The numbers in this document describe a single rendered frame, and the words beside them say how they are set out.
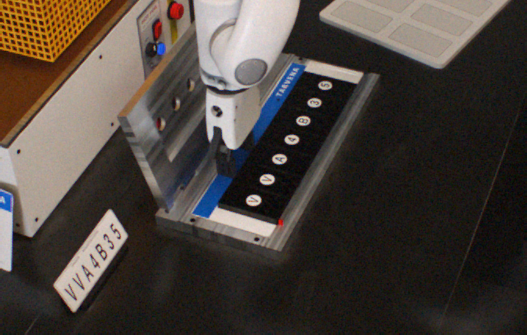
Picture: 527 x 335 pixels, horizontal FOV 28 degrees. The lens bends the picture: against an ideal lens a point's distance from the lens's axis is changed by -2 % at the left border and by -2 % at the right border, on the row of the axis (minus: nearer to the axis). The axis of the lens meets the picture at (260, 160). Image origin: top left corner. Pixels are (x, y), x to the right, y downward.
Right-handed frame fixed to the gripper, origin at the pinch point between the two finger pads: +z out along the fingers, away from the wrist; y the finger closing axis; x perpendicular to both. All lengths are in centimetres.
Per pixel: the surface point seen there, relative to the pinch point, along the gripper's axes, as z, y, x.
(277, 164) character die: 1.0, 1.1, -6.6
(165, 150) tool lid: -5.9, -8.8, 7.0
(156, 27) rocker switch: -7.6, 16.5, 21.9
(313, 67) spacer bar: 1.2, 26.2, -2.7
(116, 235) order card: 1.4, -21.4, 9.6
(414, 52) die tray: 3.2, 39.1, -17.1
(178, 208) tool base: 2.3, -12.0, 4.1
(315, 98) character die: 1.0, 18.2, -6.3
